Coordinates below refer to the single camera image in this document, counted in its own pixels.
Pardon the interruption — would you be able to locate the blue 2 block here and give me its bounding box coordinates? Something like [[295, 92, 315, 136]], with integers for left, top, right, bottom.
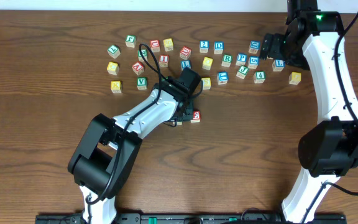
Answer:
[[200, 40, 209, 54]]

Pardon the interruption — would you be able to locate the red E block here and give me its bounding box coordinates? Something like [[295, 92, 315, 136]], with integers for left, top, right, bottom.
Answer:
[[191, 111, 201, 123]]

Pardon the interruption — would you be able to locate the red U block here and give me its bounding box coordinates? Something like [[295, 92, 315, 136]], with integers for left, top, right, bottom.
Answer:
[[180, 46, 191, 60]]

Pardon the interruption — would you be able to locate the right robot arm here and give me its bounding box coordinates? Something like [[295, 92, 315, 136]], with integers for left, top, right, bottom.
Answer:
[[260, 0, 358, 223]]

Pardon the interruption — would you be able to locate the yellow S block upper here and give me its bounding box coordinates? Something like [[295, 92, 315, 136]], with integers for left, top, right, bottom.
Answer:
[[163, 38, 174, 52]]

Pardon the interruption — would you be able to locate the green V block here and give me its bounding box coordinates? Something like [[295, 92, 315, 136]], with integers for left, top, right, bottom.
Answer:
[[136, 77, 147, 90]]

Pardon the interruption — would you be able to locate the blue L block middle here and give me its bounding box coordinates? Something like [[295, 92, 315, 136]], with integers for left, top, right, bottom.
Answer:
[[181, 60, 191, 70]]

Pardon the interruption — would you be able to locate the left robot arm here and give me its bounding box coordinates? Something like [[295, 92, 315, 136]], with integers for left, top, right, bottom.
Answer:
[[68, 68, 201, 223]]

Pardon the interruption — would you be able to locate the green R block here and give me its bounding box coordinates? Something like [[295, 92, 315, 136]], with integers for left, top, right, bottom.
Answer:
[[221, 54, 232, 67]]

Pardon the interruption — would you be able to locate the red A block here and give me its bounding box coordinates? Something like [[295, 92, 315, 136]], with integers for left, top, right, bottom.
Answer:
[[132, 62, 144, 76]]

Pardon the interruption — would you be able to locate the blue d block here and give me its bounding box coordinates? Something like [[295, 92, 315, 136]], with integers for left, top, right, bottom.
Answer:
[[214, 42, 224, 54], [249, 40, 260, 54]]

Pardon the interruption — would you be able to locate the blue P block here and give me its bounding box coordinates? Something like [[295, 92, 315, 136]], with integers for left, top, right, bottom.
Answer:
[[236, 53, 247, 66]]

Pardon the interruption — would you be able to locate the yellow O block upper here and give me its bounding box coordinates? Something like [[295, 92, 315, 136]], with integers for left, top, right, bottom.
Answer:
[[202, 57, 213, 70]]

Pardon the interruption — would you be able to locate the blue l block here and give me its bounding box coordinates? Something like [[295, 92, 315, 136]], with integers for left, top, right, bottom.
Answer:
[[272, 59, 285, 72], [181, 60, 191, 70]]

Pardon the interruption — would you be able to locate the yellow S block lower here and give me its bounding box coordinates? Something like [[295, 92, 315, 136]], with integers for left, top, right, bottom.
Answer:
[[201, 77, 211, 90]]

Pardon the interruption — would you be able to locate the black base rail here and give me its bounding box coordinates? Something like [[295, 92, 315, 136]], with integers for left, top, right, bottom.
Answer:
[[35, 212, 347, 224]]

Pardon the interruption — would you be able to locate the green L block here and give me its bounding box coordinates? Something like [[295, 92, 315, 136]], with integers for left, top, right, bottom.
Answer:
[[107, 45, 121, 58]]

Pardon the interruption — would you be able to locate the green J block right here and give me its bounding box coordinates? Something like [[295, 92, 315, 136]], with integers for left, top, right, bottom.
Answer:
[[236, 65, 249, 79]]

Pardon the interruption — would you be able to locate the blue 5 block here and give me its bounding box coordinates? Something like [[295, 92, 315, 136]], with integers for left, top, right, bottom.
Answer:
[[248, 56, 259, 69]]

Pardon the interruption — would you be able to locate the red C block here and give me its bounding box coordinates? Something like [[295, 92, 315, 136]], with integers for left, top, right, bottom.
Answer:
[[150, 40, 160, 52]]

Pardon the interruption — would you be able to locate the green Z block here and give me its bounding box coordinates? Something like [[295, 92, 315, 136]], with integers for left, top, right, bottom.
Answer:
[[138, 49, 148, 62]]

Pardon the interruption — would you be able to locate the yellow block left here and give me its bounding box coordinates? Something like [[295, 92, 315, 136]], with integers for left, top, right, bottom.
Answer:
[[107, 62, 119, 75]]

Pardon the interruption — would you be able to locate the green 4 block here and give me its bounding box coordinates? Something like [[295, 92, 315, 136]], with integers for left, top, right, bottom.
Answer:
[[254, 71, 266, 83]]

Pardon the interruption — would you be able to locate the green j block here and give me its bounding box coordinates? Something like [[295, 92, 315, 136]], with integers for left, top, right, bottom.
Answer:
[[125, 35, 136, 48], [236, 65, 249, 79]]

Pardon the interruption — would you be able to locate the red I block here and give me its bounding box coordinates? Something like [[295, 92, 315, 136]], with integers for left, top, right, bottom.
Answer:
[[159, 55, 169, 67]]

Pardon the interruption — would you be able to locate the yellow G block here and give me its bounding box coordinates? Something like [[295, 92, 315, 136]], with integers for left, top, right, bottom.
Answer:
[[288, 72, 301, 85]]

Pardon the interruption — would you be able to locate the yellow K block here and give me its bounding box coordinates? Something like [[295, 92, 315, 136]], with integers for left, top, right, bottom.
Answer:
[[110, 81, 122, 93]]

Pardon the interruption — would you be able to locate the yellow s block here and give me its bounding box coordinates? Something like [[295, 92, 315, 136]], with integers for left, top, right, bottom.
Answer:
[[201, 77, 211, 90], [163, 38, 174, 52]]

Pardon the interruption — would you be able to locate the blue D block right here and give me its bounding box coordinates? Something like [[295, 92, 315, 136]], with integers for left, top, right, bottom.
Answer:
[[249, 40, 260, 54]]

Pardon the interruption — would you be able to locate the blue L block right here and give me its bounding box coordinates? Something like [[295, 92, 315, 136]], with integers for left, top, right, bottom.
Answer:
[[272, 59, 285, 72]]

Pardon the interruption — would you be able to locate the blue T block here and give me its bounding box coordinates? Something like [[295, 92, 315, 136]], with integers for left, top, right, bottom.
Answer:
[[217, 72, 228, 85]]

